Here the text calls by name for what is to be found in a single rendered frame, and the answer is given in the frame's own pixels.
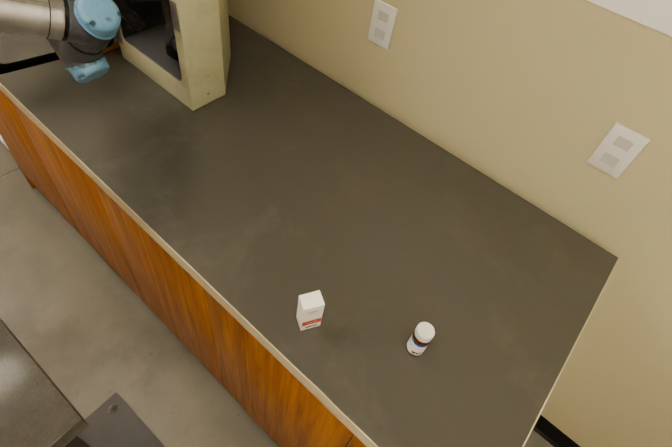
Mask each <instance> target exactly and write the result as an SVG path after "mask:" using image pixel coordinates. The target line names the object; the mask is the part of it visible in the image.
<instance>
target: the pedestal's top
mask: <svg viewBox="0 0 672 447"><path fill-rule="evenodd" d="M87 426H88V423H87V422H86V421H85V420H84V418H83V417H82V416H81V415H80V413H79V412H78V411H77V410H76V409H75V407H74V406H73V405H72V404H71V403H70V401H69V400H68V399H67V398H66V397H65V395H64V394H63V393H62V392H61V391H60V389H59V388H58V387H57V386H56V385H55V383H54V382H53V381H52V380H51V378H50V377H49V376H48V375H47V374H46V372H45V371H44V370H43V369H42V368H41V366H40V365H39V364H38V363H37V362H36V360H35V359H34V358H33V357H32V356H31V354H30V353H29V352H28V351H27V350H26V348H25V347H24V346H23V345H22V343H21V342H20V341H19V340H18V339H17V337H16V336H15V335H14V334H13V333H12V331H11V330H10V329H9V328H8V327H7V325H6V324H5V323H4V322H3V321H2V319H1V318H0V447H65V446H66V445H67V444H68V443H69V442H71V441H72V440H73V439H74V438H75V437H76V436H77V435H78V434H80V433H81V432H82V431H83V430H84V429H85V428H86V427H87Z"/></svg>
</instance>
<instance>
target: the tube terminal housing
mask: <svg viewBox="0 0 672 447"><path fill-rule="evenodd" d="M171 1H173V2H174V3H176V8H177V14H178V21H179V28H180V33H179V32H178V31H176V30H175V29H174V34H175V40H176V46H177V52H178V58H179V65H180V71H181V77H182V80H181V81H178V80H177V79H176V78H174V77H173V76H172V75H170V74H169V73H168V72H166V71H165V70H164V69H162V68H161V67H160V66H158V65H157V64H156V63H154V62H153V61H152V60H150V59H149V58H148V57H146V56H145V55H144V54H142V53H141V52H140V51H138V50H137V49H136V48H134V47H133V46H131V45H130V44H129V43H127V42H126V41H125V38H124V37H123V35H122V32H121V28H120V26H119V29H120V33H121V37H122V41H123V44H122V43H121V42H119V44H120V48H121V52H122V56H123V57H124V58H125V59H126V60H127V61H129V62H130V63H131V64H133V65H134V66H135V67H137V68H138V69H139V70H140V71H142V72H143V73H144V74H146V75H147V76H148V77H150V78H151V79H152V80H153V81H155V82H156V83H157V84H159V85H160V86H161V87H163V88H164V89H165V90H166V91H168V92H169V93H170V94H172V95H173V96H174V97H176V98H177V99H178V100H179V101H181V102H182V103H183V104H185V105H186V106H187V107H189V108H190V109H191V110H192V111H194V110H196V109H198V108H200V107H202V106H204V105H206V104H208V103H210V102H211V101H213V100H215V99H217V98H219V97H221V96H223V95H225V94H226V87H227V79H228V72H229V65H230V57H231V48H230V31H229V15H228V0H171Z"/></svg>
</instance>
